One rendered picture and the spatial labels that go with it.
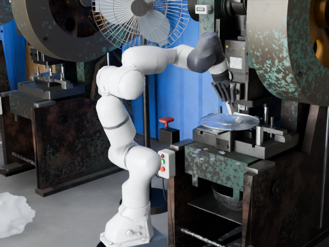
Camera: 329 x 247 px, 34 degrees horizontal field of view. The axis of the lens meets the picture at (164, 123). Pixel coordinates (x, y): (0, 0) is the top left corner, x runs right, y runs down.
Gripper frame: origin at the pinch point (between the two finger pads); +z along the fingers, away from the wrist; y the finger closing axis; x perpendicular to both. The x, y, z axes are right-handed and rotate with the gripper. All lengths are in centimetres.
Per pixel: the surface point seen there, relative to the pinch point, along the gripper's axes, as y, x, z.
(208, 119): -20.5, 4.1, 14.9
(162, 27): -79, 49, -6
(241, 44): -6.7, 26.9, -15.3
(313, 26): 30.3, 29.9, -25.5
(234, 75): -10.1, 20.3, -1.6
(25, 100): -185, -1, 29
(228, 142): -6.4, -2.0, 21.7
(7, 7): -314, 89, 12
